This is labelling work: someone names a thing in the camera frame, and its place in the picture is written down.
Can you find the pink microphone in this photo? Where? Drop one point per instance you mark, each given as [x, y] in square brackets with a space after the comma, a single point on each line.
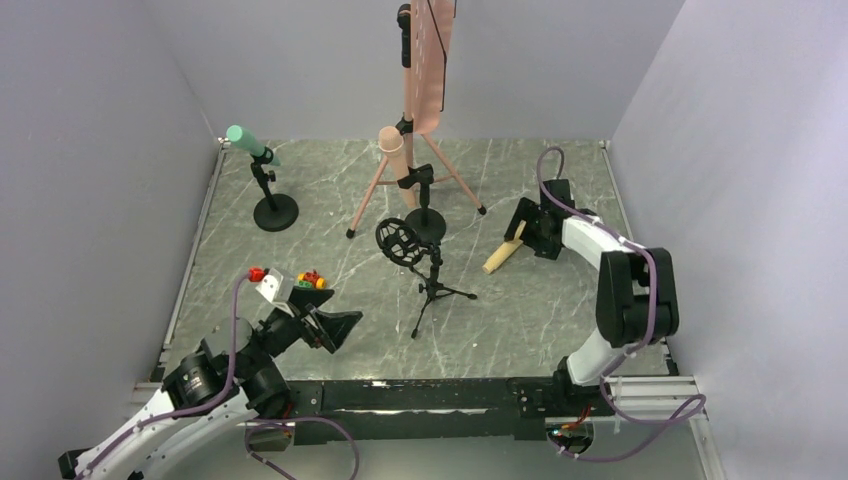
[391, 143]

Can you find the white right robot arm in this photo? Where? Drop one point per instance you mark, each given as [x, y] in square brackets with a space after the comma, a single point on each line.
[636, 298]

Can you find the black round-base mic stand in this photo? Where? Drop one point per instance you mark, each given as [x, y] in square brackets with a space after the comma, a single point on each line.
[276, 211]
[428, 223]

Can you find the teal microphone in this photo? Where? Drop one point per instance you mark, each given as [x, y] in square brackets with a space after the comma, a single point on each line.
[241, 138]

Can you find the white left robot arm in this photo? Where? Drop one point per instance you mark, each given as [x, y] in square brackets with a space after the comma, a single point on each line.
[229, 378]

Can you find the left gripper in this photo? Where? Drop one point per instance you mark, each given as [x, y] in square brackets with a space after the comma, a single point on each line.
[312, 325]

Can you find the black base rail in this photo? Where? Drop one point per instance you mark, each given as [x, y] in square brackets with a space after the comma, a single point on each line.
[394, 409]

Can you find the pink music stand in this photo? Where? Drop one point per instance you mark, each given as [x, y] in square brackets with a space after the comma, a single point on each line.
[426, 30]

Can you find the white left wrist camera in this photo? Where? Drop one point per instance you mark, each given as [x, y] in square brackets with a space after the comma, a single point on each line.
[273, 285]

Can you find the colourful toy block car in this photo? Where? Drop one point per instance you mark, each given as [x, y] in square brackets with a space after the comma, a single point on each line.
[312, 280]

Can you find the yellow microphone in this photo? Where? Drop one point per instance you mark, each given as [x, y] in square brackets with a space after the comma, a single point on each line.
[504, 251]

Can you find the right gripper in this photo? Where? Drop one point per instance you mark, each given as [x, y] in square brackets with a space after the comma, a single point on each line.
[534, 229]

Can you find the black shock mount tripod stand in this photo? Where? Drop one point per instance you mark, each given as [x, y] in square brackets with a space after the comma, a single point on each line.
[402, 245]

